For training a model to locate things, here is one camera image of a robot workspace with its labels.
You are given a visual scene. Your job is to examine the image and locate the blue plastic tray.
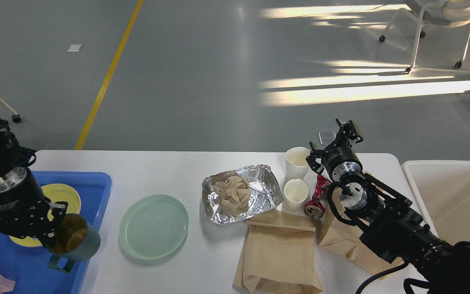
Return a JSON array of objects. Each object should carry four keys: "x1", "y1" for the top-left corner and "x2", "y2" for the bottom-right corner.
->
[{"x1": 0, "y1": 171, "x2": 112, "y2": 294}]

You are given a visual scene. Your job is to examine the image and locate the small grey floor plate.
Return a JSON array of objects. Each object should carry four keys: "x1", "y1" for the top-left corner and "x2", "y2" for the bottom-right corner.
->
[{"x1": 318, "y1": 131, "x2": 337, "y2": 146}]

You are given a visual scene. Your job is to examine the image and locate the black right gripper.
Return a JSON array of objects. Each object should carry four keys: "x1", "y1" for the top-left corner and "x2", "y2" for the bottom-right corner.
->
[{"x1": 306, "y1": 118, "x2": 364, "y2": 182}]

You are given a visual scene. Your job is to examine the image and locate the aluminium foil tray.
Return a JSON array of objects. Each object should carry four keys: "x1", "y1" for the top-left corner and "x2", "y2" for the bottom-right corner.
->
[{"x1": 202, "y1": 165, "x2": 284, "y2": 225}]

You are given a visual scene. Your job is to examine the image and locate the white chair on casters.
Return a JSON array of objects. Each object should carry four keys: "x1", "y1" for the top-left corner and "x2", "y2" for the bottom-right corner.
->
[{"x1": 379, "y1": 0, "x2": 470, "y2": 74}]

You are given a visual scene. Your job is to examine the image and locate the yellow plate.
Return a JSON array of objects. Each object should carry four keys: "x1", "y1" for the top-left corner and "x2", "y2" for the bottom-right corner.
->
[{"x1": 9, "y1": 183, "x2": 82, "y2": 247}]

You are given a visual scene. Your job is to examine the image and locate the crushed red soda can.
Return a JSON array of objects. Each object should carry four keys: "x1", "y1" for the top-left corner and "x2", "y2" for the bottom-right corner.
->
[{"x1": 303, "y1": 175, "x2": 332, "y2": 219}]

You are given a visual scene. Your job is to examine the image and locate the light green plate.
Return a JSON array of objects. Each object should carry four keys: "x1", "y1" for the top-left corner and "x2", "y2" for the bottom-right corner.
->
[{"x1": 119, "y1": 195, "x2": 189, "y2": 261}]

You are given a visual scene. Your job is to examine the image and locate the large brown paper bag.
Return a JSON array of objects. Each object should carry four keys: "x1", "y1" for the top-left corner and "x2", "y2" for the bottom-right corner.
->
[{"x1": 233, "y1": 210, "x2": 324, "y2": 294}]

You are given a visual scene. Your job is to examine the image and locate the white plastic bin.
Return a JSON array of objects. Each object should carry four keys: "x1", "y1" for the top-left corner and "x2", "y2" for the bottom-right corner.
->
[{"x1": 402, "y1": 160, "x2": 470, "y2": 245}]

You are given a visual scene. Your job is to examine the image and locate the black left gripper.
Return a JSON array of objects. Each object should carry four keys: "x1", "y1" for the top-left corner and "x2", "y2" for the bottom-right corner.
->
[{"x1": 0, "y1": 167, "x2": 69, "y2": 249}]

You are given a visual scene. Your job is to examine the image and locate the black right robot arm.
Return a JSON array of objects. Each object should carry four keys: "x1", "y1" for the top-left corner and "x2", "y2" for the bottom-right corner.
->
[{"x1": 306, "y1": 119, "x2": 470, "y2": 294}]

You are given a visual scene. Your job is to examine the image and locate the small brown paper bag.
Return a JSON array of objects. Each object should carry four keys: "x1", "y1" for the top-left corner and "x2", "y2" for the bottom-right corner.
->
[{"x1": 317, "y1": 200, "x2": 403, "y2": 275}]

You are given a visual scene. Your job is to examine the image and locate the white paper cup front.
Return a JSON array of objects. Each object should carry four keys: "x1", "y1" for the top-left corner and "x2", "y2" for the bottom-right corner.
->
[{"x1": 284, "y1": 179, "x2": 309, "y2": 212}]

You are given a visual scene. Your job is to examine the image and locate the dark teal mug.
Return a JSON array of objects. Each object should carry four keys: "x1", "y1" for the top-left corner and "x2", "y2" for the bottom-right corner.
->
[{"x1": 47, "y1": 214, "x2": 101, "y2": 273}]

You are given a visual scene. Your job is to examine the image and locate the crumpled brown paper napkin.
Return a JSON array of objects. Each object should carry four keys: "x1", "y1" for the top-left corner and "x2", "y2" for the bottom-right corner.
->
[{"x1": 214, "y1": 176, "x2": 251, "y2": 213}]

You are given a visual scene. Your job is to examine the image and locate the white paper cup rear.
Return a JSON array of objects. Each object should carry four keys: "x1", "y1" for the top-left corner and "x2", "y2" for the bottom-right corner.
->
[{"x1": 285, "y1": 147, "x2": 310, "y2": 180}]

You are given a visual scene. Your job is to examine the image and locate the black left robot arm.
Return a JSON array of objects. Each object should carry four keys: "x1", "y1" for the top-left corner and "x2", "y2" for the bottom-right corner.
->
[{"x1": 0, "y1": 118, "x2": 68, "y2": 249}]

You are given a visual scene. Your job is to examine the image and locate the white paper cup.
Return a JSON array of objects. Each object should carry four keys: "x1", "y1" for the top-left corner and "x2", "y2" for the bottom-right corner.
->
[
  {"x1": 285, "y1": 147, "x2": 310, "y2": 180},
  {"x1": 284, "y1": 179, "x2": 309, "y2": 212}
]

